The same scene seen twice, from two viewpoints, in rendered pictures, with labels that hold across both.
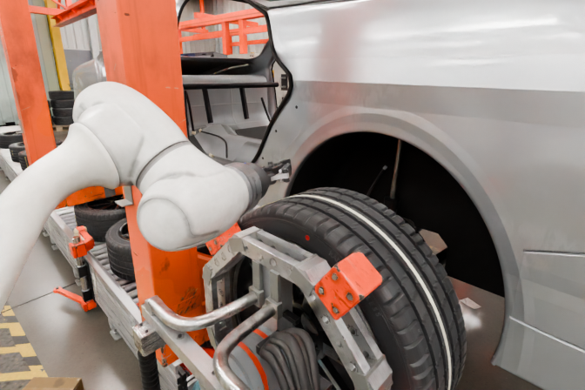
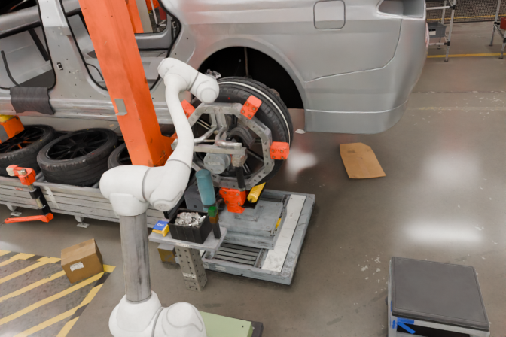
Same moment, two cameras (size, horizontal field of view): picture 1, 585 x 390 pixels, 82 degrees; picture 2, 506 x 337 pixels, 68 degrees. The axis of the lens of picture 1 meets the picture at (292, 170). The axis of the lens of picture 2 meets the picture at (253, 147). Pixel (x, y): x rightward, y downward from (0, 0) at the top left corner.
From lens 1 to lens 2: 138 cm
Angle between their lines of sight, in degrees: 24
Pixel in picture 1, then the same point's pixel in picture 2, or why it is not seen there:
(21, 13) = not seen: outside the picture
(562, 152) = (307, 43)
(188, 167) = (205, 79)
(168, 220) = (211, 93)
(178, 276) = (156, 145)
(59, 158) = (174, 85)
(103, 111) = (176, 68)
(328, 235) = (238, 94)
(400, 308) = (268, 110)
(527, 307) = (309, 103)
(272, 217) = not seen: hidden behind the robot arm
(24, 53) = not seen: outside the picture
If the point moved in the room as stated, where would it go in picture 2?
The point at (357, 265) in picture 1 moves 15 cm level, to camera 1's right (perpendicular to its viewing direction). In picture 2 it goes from (252, 99) to (278, 92)
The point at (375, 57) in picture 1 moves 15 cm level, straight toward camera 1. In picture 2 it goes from (229, 10) to (233, 14)
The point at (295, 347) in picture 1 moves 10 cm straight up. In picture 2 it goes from (242, 129) to (239, 110)
